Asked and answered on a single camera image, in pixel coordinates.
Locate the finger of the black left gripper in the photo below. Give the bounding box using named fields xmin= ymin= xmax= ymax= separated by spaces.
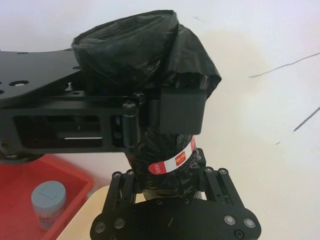
xmin=121 ymin=87 xmax=207 ymax=149

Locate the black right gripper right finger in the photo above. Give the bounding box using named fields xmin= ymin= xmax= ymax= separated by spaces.
xmin=193 ymin=148 xmax=263 ymax=240

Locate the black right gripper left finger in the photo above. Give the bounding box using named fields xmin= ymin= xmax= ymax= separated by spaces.
xmin=89 ymin=169 xmax=141 ymax=240

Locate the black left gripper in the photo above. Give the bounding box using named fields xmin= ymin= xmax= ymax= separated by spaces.
xmin=0 ymin=48 xmax=141 ymax=156

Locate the black plastic bag roll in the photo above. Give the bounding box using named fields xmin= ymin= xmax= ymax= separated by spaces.
xmin=71 ymin=9 xmax=223 ymax=201

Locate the red and white paper band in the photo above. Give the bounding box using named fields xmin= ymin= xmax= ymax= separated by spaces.
xmin=147 ymin=136 xmax=197 ymax=176

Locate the small grey capped bottle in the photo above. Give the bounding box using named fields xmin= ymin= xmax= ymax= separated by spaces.
xmin=30 ymin=181 xmax=67 ymax=224

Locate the red plastic bin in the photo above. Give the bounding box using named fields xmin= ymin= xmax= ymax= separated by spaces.
xmin=0 ymin=154 xmax=95 ymax=240

